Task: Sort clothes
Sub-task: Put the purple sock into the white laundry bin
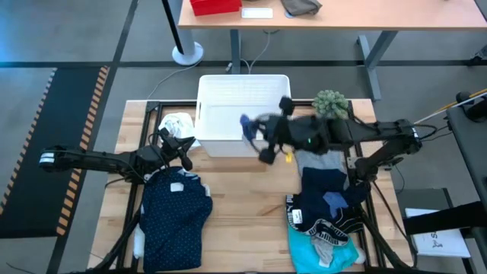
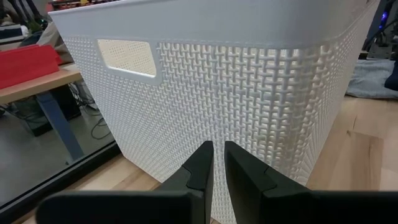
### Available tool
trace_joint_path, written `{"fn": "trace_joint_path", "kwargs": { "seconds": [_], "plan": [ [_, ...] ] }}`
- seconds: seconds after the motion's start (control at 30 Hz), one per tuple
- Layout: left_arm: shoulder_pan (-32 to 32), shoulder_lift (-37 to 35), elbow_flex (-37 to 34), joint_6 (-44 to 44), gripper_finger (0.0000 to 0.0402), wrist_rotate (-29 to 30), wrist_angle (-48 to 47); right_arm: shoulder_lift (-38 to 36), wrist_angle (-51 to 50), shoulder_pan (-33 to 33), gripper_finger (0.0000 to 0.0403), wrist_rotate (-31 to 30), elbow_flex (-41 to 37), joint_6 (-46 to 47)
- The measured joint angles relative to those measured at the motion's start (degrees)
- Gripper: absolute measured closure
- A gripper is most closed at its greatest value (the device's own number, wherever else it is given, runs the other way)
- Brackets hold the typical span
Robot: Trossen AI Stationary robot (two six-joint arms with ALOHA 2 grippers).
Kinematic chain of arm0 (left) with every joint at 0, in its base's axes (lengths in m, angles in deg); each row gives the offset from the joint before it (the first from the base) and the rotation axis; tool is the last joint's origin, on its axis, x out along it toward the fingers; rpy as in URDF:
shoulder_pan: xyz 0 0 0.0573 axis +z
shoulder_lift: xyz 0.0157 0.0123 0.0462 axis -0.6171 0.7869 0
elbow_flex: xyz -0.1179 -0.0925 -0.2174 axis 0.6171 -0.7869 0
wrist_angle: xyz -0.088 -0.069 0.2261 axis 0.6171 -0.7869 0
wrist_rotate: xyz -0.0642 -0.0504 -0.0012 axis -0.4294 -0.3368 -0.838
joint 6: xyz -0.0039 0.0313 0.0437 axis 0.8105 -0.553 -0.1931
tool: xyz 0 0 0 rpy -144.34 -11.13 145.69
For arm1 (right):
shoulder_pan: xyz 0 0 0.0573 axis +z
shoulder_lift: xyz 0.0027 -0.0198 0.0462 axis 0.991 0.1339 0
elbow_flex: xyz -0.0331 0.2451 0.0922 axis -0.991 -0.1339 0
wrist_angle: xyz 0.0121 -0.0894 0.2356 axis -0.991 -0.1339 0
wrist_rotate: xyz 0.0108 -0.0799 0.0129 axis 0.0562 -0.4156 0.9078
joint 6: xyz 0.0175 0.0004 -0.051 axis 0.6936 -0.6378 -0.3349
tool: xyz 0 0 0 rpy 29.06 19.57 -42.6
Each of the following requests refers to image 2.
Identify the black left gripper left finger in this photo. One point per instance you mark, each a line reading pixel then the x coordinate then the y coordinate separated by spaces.
pixel 174 205

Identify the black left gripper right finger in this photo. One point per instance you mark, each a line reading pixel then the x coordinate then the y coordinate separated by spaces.
pixel 280 205

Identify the grey garment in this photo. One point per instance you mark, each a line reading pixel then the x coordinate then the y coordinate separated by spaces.
pixel 367 77

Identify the dark navy garment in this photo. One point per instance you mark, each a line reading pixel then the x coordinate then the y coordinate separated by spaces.
pixel 392 77

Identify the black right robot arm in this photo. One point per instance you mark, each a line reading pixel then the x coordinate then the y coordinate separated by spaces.
pixel 381 31

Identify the white plastic laundry basket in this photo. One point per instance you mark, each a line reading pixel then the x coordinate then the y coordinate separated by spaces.
pixel 217 93

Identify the wooden desk with grey legs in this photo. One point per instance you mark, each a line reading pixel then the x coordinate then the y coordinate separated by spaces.
pixel 40 82

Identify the red plastic bin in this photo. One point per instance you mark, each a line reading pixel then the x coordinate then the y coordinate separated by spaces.
pixel 25 63

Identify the taupe cloth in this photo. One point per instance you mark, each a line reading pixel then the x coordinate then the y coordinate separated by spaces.
pixel 53 37

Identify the black aluminium table frame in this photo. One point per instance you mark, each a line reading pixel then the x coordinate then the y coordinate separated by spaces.
pixel 62 182

